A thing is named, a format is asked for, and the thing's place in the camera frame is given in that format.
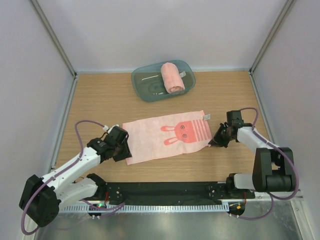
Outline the teal translucent plastic bin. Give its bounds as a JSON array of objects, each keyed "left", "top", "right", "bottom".
[{"left": 131, "top": 59, "right": 196, "bottom": 102}]

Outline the long pink towel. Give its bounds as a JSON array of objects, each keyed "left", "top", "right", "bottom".
[{"left": 160, "top": 62, "right": 185, "bottom": 94}]

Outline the slotted white cable duct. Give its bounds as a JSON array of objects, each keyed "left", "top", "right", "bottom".
[{"left": 60, "top": 202, "right": 229, "bottom": 213}]

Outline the aluminium frame post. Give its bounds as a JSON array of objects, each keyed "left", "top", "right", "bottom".
[
  {"left": 28, "top": 0, "right": 77, "bottom": 78},
  {"left": 249, "top": 0, "right": 297, "bottom": 76}
]

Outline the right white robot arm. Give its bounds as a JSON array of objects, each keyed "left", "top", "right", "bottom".
[{"left": 208, "top": 107, "right": 299, "bottom": 200}]

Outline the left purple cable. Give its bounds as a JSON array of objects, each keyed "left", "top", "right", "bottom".
[{"left": 21, "top": 120, "right": 126, "bottom": 236}]

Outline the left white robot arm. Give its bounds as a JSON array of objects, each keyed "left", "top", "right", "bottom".
[{"left": 19, "top": 125, "right": 132, "bottom": 228}]

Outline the left aluminium frame post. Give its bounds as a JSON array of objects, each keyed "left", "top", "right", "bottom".
[{"left": 28, "top": 0, "right": 77, "bottom": 78}]

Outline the right aluminium frame post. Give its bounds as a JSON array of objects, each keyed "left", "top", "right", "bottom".
[{"left": 249, "top": 0, "right": 297, "bottom": 76}]

